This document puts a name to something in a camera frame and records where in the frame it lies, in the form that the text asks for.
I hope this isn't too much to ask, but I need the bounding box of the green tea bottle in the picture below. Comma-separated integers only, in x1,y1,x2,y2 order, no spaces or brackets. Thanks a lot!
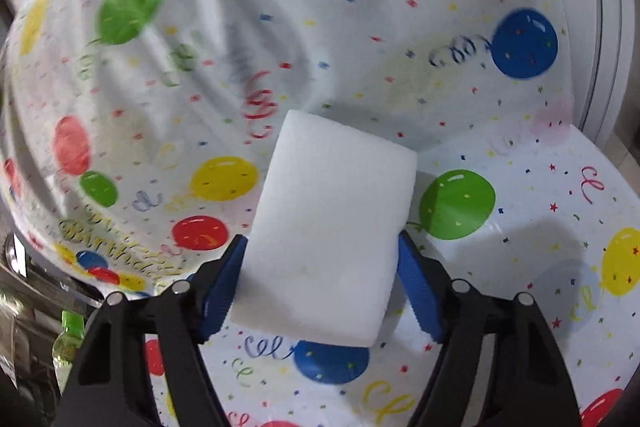
52,310,85,392

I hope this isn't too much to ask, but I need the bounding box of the white foam sponge block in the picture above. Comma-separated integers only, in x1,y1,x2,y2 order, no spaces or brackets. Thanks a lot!
231,110,418,347

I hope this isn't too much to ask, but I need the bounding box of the balloon print plastic cover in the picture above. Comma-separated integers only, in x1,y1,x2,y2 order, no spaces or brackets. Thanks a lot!
1,0,639,426

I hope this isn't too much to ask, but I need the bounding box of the silver refrigerator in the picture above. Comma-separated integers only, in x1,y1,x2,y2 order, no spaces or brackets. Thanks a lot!
579,0,636,148

